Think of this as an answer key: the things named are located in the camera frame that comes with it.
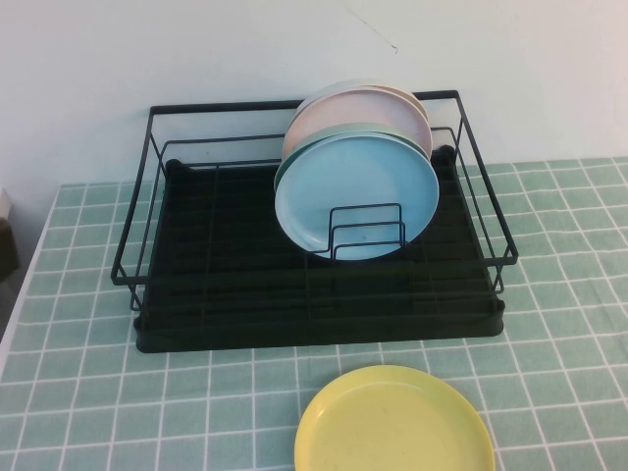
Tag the yellow plate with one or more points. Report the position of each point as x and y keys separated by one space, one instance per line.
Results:
x=392 y=427

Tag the light blue plate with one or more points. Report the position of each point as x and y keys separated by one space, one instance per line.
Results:
x=353 y=181

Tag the green plate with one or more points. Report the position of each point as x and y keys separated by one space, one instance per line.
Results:
x=338 y=130

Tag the pink plate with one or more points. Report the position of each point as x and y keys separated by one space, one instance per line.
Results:
x=363 y=110

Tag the white plate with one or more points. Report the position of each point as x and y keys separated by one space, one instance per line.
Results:
x=319 y=90

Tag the cream plate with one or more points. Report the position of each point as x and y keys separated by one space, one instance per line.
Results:
x=411 y=98

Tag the black plastic drip tray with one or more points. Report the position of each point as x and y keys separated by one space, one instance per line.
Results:
x=221 y=338

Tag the green checked tablecloth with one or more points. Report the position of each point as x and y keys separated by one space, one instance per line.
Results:
x=549 y=353

